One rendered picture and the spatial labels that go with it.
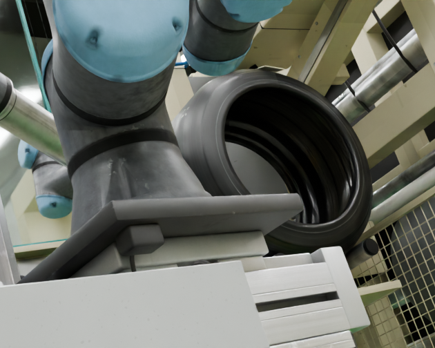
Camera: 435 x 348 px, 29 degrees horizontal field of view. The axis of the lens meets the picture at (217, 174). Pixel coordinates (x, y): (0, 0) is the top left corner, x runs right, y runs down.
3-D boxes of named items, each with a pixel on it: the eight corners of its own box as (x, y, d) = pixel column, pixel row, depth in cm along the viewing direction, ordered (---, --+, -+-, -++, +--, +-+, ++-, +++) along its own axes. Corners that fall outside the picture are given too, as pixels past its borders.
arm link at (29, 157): (19, 178, 187) (14, 146, 191) (66, 179, 192) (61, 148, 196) (29, 159, 181) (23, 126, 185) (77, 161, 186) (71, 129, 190)
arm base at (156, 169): (125, 215, 73) (96, 116, 77) (48, 278, 84) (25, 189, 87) (250, 208, 83) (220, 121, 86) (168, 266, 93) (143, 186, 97)
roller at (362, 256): (306, 296, 235) (297, 304, 232) (297, 282, 236) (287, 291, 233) (382, 249, 208) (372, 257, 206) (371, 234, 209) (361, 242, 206)
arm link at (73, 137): (170, 168, 94) (137, 65, 98) (189, 111, 82) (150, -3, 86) (63, 190, 90) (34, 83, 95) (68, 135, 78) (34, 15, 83)
